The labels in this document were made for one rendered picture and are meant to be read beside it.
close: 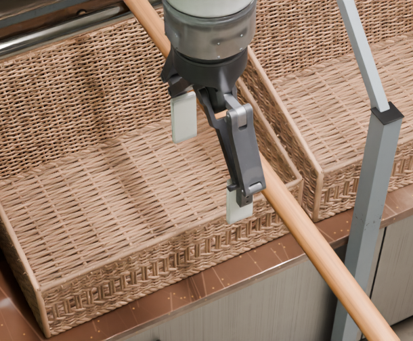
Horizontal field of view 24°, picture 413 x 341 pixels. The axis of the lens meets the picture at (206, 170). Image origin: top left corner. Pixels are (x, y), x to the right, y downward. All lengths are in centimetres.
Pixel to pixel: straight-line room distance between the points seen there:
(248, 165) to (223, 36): 15
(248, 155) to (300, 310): 119
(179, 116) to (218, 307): 88
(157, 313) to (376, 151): 51
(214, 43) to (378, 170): 91
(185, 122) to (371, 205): 78
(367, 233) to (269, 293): 25
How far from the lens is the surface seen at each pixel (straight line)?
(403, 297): 239
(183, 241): 183
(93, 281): 180
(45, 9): 193
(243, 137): 99
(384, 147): 175
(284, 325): 217
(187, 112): 114
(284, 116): 197
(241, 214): 108
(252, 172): 100
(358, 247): 197
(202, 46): 93
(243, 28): 93
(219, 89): 98
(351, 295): 116
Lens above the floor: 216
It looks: 49 degrees down
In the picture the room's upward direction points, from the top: straight up
